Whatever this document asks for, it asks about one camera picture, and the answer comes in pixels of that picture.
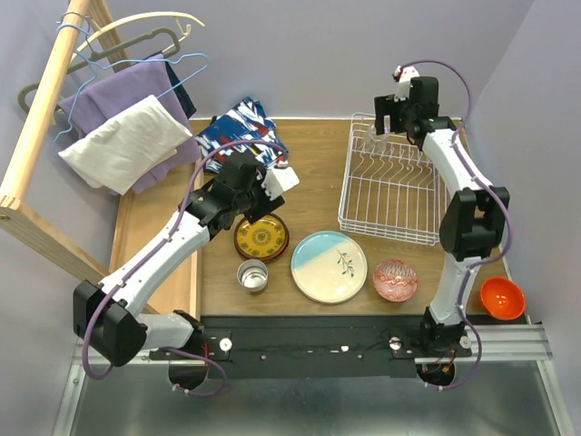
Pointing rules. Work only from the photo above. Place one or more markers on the grey plastic hanger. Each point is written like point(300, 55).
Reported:
point(116, 49)

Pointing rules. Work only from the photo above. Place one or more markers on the cream plastic hanger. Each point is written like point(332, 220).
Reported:
point(106, 36)

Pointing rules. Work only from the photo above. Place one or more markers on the wooden clothes rack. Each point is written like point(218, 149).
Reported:
point(52, 229)

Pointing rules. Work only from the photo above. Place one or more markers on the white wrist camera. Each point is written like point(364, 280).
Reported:
point(403, 76)
point(279, 179)

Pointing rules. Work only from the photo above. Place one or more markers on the yellow patterned lacquer plate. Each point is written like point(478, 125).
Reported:
point(266, 240)

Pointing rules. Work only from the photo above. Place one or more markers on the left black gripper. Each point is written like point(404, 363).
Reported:
point(261, 207)

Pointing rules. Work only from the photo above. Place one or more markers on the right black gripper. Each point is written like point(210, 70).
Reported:
point(387, 109)

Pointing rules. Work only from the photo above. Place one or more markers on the dark navy cloth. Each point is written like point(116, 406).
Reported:
point(180, 92)

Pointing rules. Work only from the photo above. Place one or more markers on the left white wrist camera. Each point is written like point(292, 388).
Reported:
point(279, 179)

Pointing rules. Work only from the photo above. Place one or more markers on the purple cloth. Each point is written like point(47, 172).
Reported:
point(132, 129)

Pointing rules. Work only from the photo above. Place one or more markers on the red patterned bowl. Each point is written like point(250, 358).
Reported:
point(395, 280)

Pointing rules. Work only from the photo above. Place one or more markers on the blue and cream plate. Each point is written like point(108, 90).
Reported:
point(329, 267)

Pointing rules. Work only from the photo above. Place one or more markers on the orange bowl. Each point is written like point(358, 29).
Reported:
point(502, 299)

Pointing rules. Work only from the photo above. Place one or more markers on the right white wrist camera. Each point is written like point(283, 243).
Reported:
point(403, 76)

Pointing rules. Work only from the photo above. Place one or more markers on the white wire dish rack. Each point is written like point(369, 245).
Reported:
point(398, 196)

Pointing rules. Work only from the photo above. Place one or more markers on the white folded cloth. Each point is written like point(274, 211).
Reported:
point(133, 150)

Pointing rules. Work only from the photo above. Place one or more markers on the clear drinking glass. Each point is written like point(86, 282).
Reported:
point(374, 143)

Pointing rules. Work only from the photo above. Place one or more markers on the light blue wire hanger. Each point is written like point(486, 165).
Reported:
point(97, 101)

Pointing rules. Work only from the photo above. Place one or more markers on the aluminium rail frame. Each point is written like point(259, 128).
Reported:
point(513, 393)

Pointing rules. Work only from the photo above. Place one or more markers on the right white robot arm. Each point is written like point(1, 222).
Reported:
point(474, 223)

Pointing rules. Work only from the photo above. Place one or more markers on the metal cup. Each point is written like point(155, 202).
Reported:
point(252, 275)

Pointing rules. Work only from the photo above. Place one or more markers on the blue patterned cloth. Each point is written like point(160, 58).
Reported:
point(246, 120)

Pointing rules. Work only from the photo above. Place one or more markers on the black mounting base plate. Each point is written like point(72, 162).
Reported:
point(332, 346)

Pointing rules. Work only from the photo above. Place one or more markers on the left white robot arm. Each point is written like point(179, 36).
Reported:
point(109, 315)

